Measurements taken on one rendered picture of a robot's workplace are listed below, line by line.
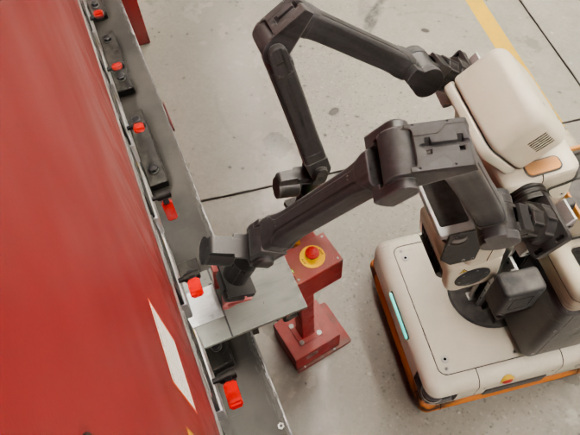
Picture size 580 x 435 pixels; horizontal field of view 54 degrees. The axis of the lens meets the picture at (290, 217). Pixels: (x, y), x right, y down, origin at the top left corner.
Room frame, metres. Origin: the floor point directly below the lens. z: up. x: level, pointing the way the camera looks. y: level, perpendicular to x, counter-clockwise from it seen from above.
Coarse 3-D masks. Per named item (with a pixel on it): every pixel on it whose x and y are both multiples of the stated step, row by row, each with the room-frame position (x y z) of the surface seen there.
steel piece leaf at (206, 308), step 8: (208, 288) 0.57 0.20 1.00; (200, 296) 0.55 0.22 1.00; (208, 296) 0.55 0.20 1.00; (216, 296) 0.54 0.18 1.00; (192, 304) 0.53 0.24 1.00; (200, 304) 0.53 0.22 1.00; (208, 304) 0.53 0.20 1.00; (216, 304) 0.53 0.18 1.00; (192, 312) 0.51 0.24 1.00; (200, 312) 0.51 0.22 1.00; (208, 312) 0.51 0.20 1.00; (216, 312) 0.50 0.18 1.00; (192, 320) 0.49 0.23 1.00; (200, 320) 0.49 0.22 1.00; (208, 320) 0.49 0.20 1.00
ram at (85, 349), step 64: (0, 0) 0.30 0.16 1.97; (64, 0) 0.75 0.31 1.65; (0, 64) 0.22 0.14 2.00; (64, 64) 0.43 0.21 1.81; (0, 128) 0.16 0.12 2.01; (64, 128) 0.28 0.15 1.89; (0, 192) 0.12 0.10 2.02; (64, 192) 0.19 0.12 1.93; (128, 192) 0.42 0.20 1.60; (0, 256) 0.09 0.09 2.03; (64, 256) 0.13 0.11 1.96; (128, 256) 0.24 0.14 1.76; (0, 320) 0.07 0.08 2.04; (64, 320) 0.09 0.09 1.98; (128, 320) 0.15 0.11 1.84; (0, 384) 0.05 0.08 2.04; (64, 384) 0.06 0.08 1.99; (128, 384) 0.09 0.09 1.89; (192, 384) 0.19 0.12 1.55
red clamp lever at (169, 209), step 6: (162, 192) 0.67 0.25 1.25; (168, 192) 0.67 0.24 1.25; (156, 198) 0.66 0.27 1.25; (162, 198) 0.66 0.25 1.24; (168, 198) 0.66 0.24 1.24; (162, 204) 0.67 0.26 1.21; (168, 204) 0.66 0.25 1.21; (168, 210) 0.66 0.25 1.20; (174, 210) 0.67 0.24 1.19; (168, 216) 0.66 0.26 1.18; (174, 216) 0.66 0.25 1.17
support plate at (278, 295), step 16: (256, 272) 0.60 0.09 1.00; (272, 272) 0.60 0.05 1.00; (288, 272) 0.59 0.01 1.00; (256, 288) 0.56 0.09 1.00; (272, 288) 0.55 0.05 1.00; (288, 288) 0.55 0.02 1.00; (240, 304) 0.52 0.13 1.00; (256, 304) 0.52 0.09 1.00; (272, 304) 0.52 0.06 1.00; (288, 304) 0.51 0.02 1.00; (304, 304) 0.51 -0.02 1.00; (224, 320) 0.48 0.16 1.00; (240, 320) 0.48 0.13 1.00; (256, 320) 0.48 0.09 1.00; (272, 320) 0.48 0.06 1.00; (208, 336) 0.45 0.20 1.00; (224, 336) 0.45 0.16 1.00
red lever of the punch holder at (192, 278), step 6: (192, 270) 0.48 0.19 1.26; (198, 270) 0.48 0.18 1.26; (186, 276) 0.47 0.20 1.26; (192, 276) 0.46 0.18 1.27; (198, 276) 0.47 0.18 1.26; (180, 282) 0.46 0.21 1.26; (186, 282) 0.46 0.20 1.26; (192, 282) 0.44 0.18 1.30; (198, 282) 0.44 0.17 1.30; (192, 288) 0.42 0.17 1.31; (198, 288) 0.42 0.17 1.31; (192, 294) 0.41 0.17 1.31; (198, 294) 0.41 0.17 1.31
